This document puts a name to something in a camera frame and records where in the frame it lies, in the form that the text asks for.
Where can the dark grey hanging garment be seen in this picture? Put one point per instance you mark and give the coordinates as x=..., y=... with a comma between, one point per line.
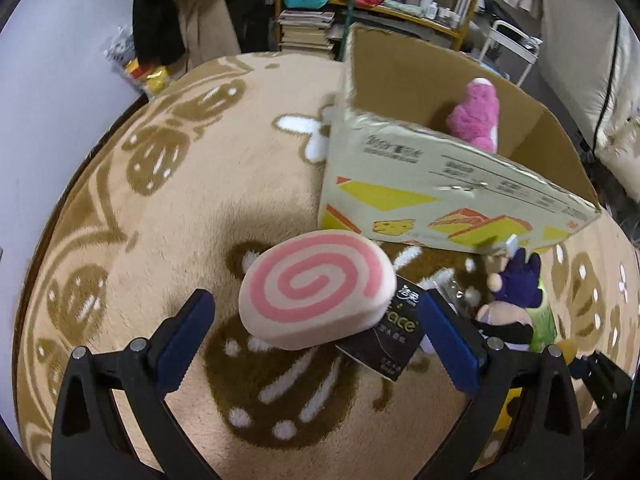
x=255, y=5

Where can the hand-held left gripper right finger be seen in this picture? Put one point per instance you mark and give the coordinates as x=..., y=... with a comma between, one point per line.
x=450, y=347

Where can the black bag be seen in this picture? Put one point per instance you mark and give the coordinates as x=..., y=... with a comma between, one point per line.
x=500, y=6

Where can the wooden shelf unit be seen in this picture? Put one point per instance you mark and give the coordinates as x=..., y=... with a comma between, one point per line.
x=400, y=16

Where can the purple robed plush doll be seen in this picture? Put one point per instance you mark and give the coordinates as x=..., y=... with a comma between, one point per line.
x=520, y=280

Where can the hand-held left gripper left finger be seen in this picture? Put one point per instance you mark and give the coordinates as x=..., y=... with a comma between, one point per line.
x=185, y=342

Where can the yellow banana plush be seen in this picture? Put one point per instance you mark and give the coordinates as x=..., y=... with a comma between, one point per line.
x=505, y=407

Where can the beige trench coat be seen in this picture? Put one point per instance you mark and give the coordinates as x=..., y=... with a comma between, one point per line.
x=205, y=20

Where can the black tissue pack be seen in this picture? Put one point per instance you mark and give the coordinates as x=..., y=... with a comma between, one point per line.
x=395, y=342

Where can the white trolley cart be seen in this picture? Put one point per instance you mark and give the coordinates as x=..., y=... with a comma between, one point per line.
x=510, y=35

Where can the mint green pouch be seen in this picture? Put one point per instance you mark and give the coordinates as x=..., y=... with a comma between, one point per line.
x=400, y=7

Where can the patterned plastic bag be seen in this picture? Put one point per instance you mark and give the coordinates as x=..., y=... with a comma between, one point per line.
x=117, y=47

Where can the green drink carton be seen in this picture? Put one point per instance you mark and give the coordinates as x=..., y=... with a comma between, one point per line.
x=545, y=325

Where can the stack of books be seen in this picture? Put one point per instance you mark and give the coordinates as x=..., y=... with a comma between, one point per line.
x=305, y=35

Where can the printed cardboard box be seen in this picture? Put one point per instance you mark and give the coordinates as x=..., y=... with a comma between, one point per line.
x=400, y=185

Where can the black hanging coat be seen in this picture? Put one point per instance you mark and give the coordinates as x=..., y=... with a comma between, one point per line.
x=155, y=10

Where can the pink swirl roll plush cushion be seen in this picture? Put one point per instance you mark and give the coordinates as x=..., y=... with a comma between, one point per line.
x=310, y=280

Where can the clear plastic wrapper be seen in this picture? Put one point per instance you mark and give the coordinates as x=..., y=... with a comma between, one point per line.
x=452, y=287

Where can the green pole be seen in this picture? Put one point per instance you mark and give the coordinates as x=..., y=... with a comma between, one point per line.
x=351, y=10

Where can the pink plush toy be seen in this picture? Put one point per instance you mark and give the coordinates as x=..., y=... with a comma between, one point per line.
x=475, y=110

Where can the beige brown printed rug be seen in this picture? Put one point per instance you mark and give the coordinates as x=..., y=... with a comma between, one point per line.
x=150, y=260

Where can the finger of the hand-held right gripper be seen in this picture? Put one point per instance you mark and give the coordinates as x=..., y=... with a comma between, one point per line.
x=607, y=385

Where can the cream quilted mattress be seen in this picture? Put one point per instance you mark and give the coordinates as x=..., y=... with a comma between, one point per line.
x=575, y=35

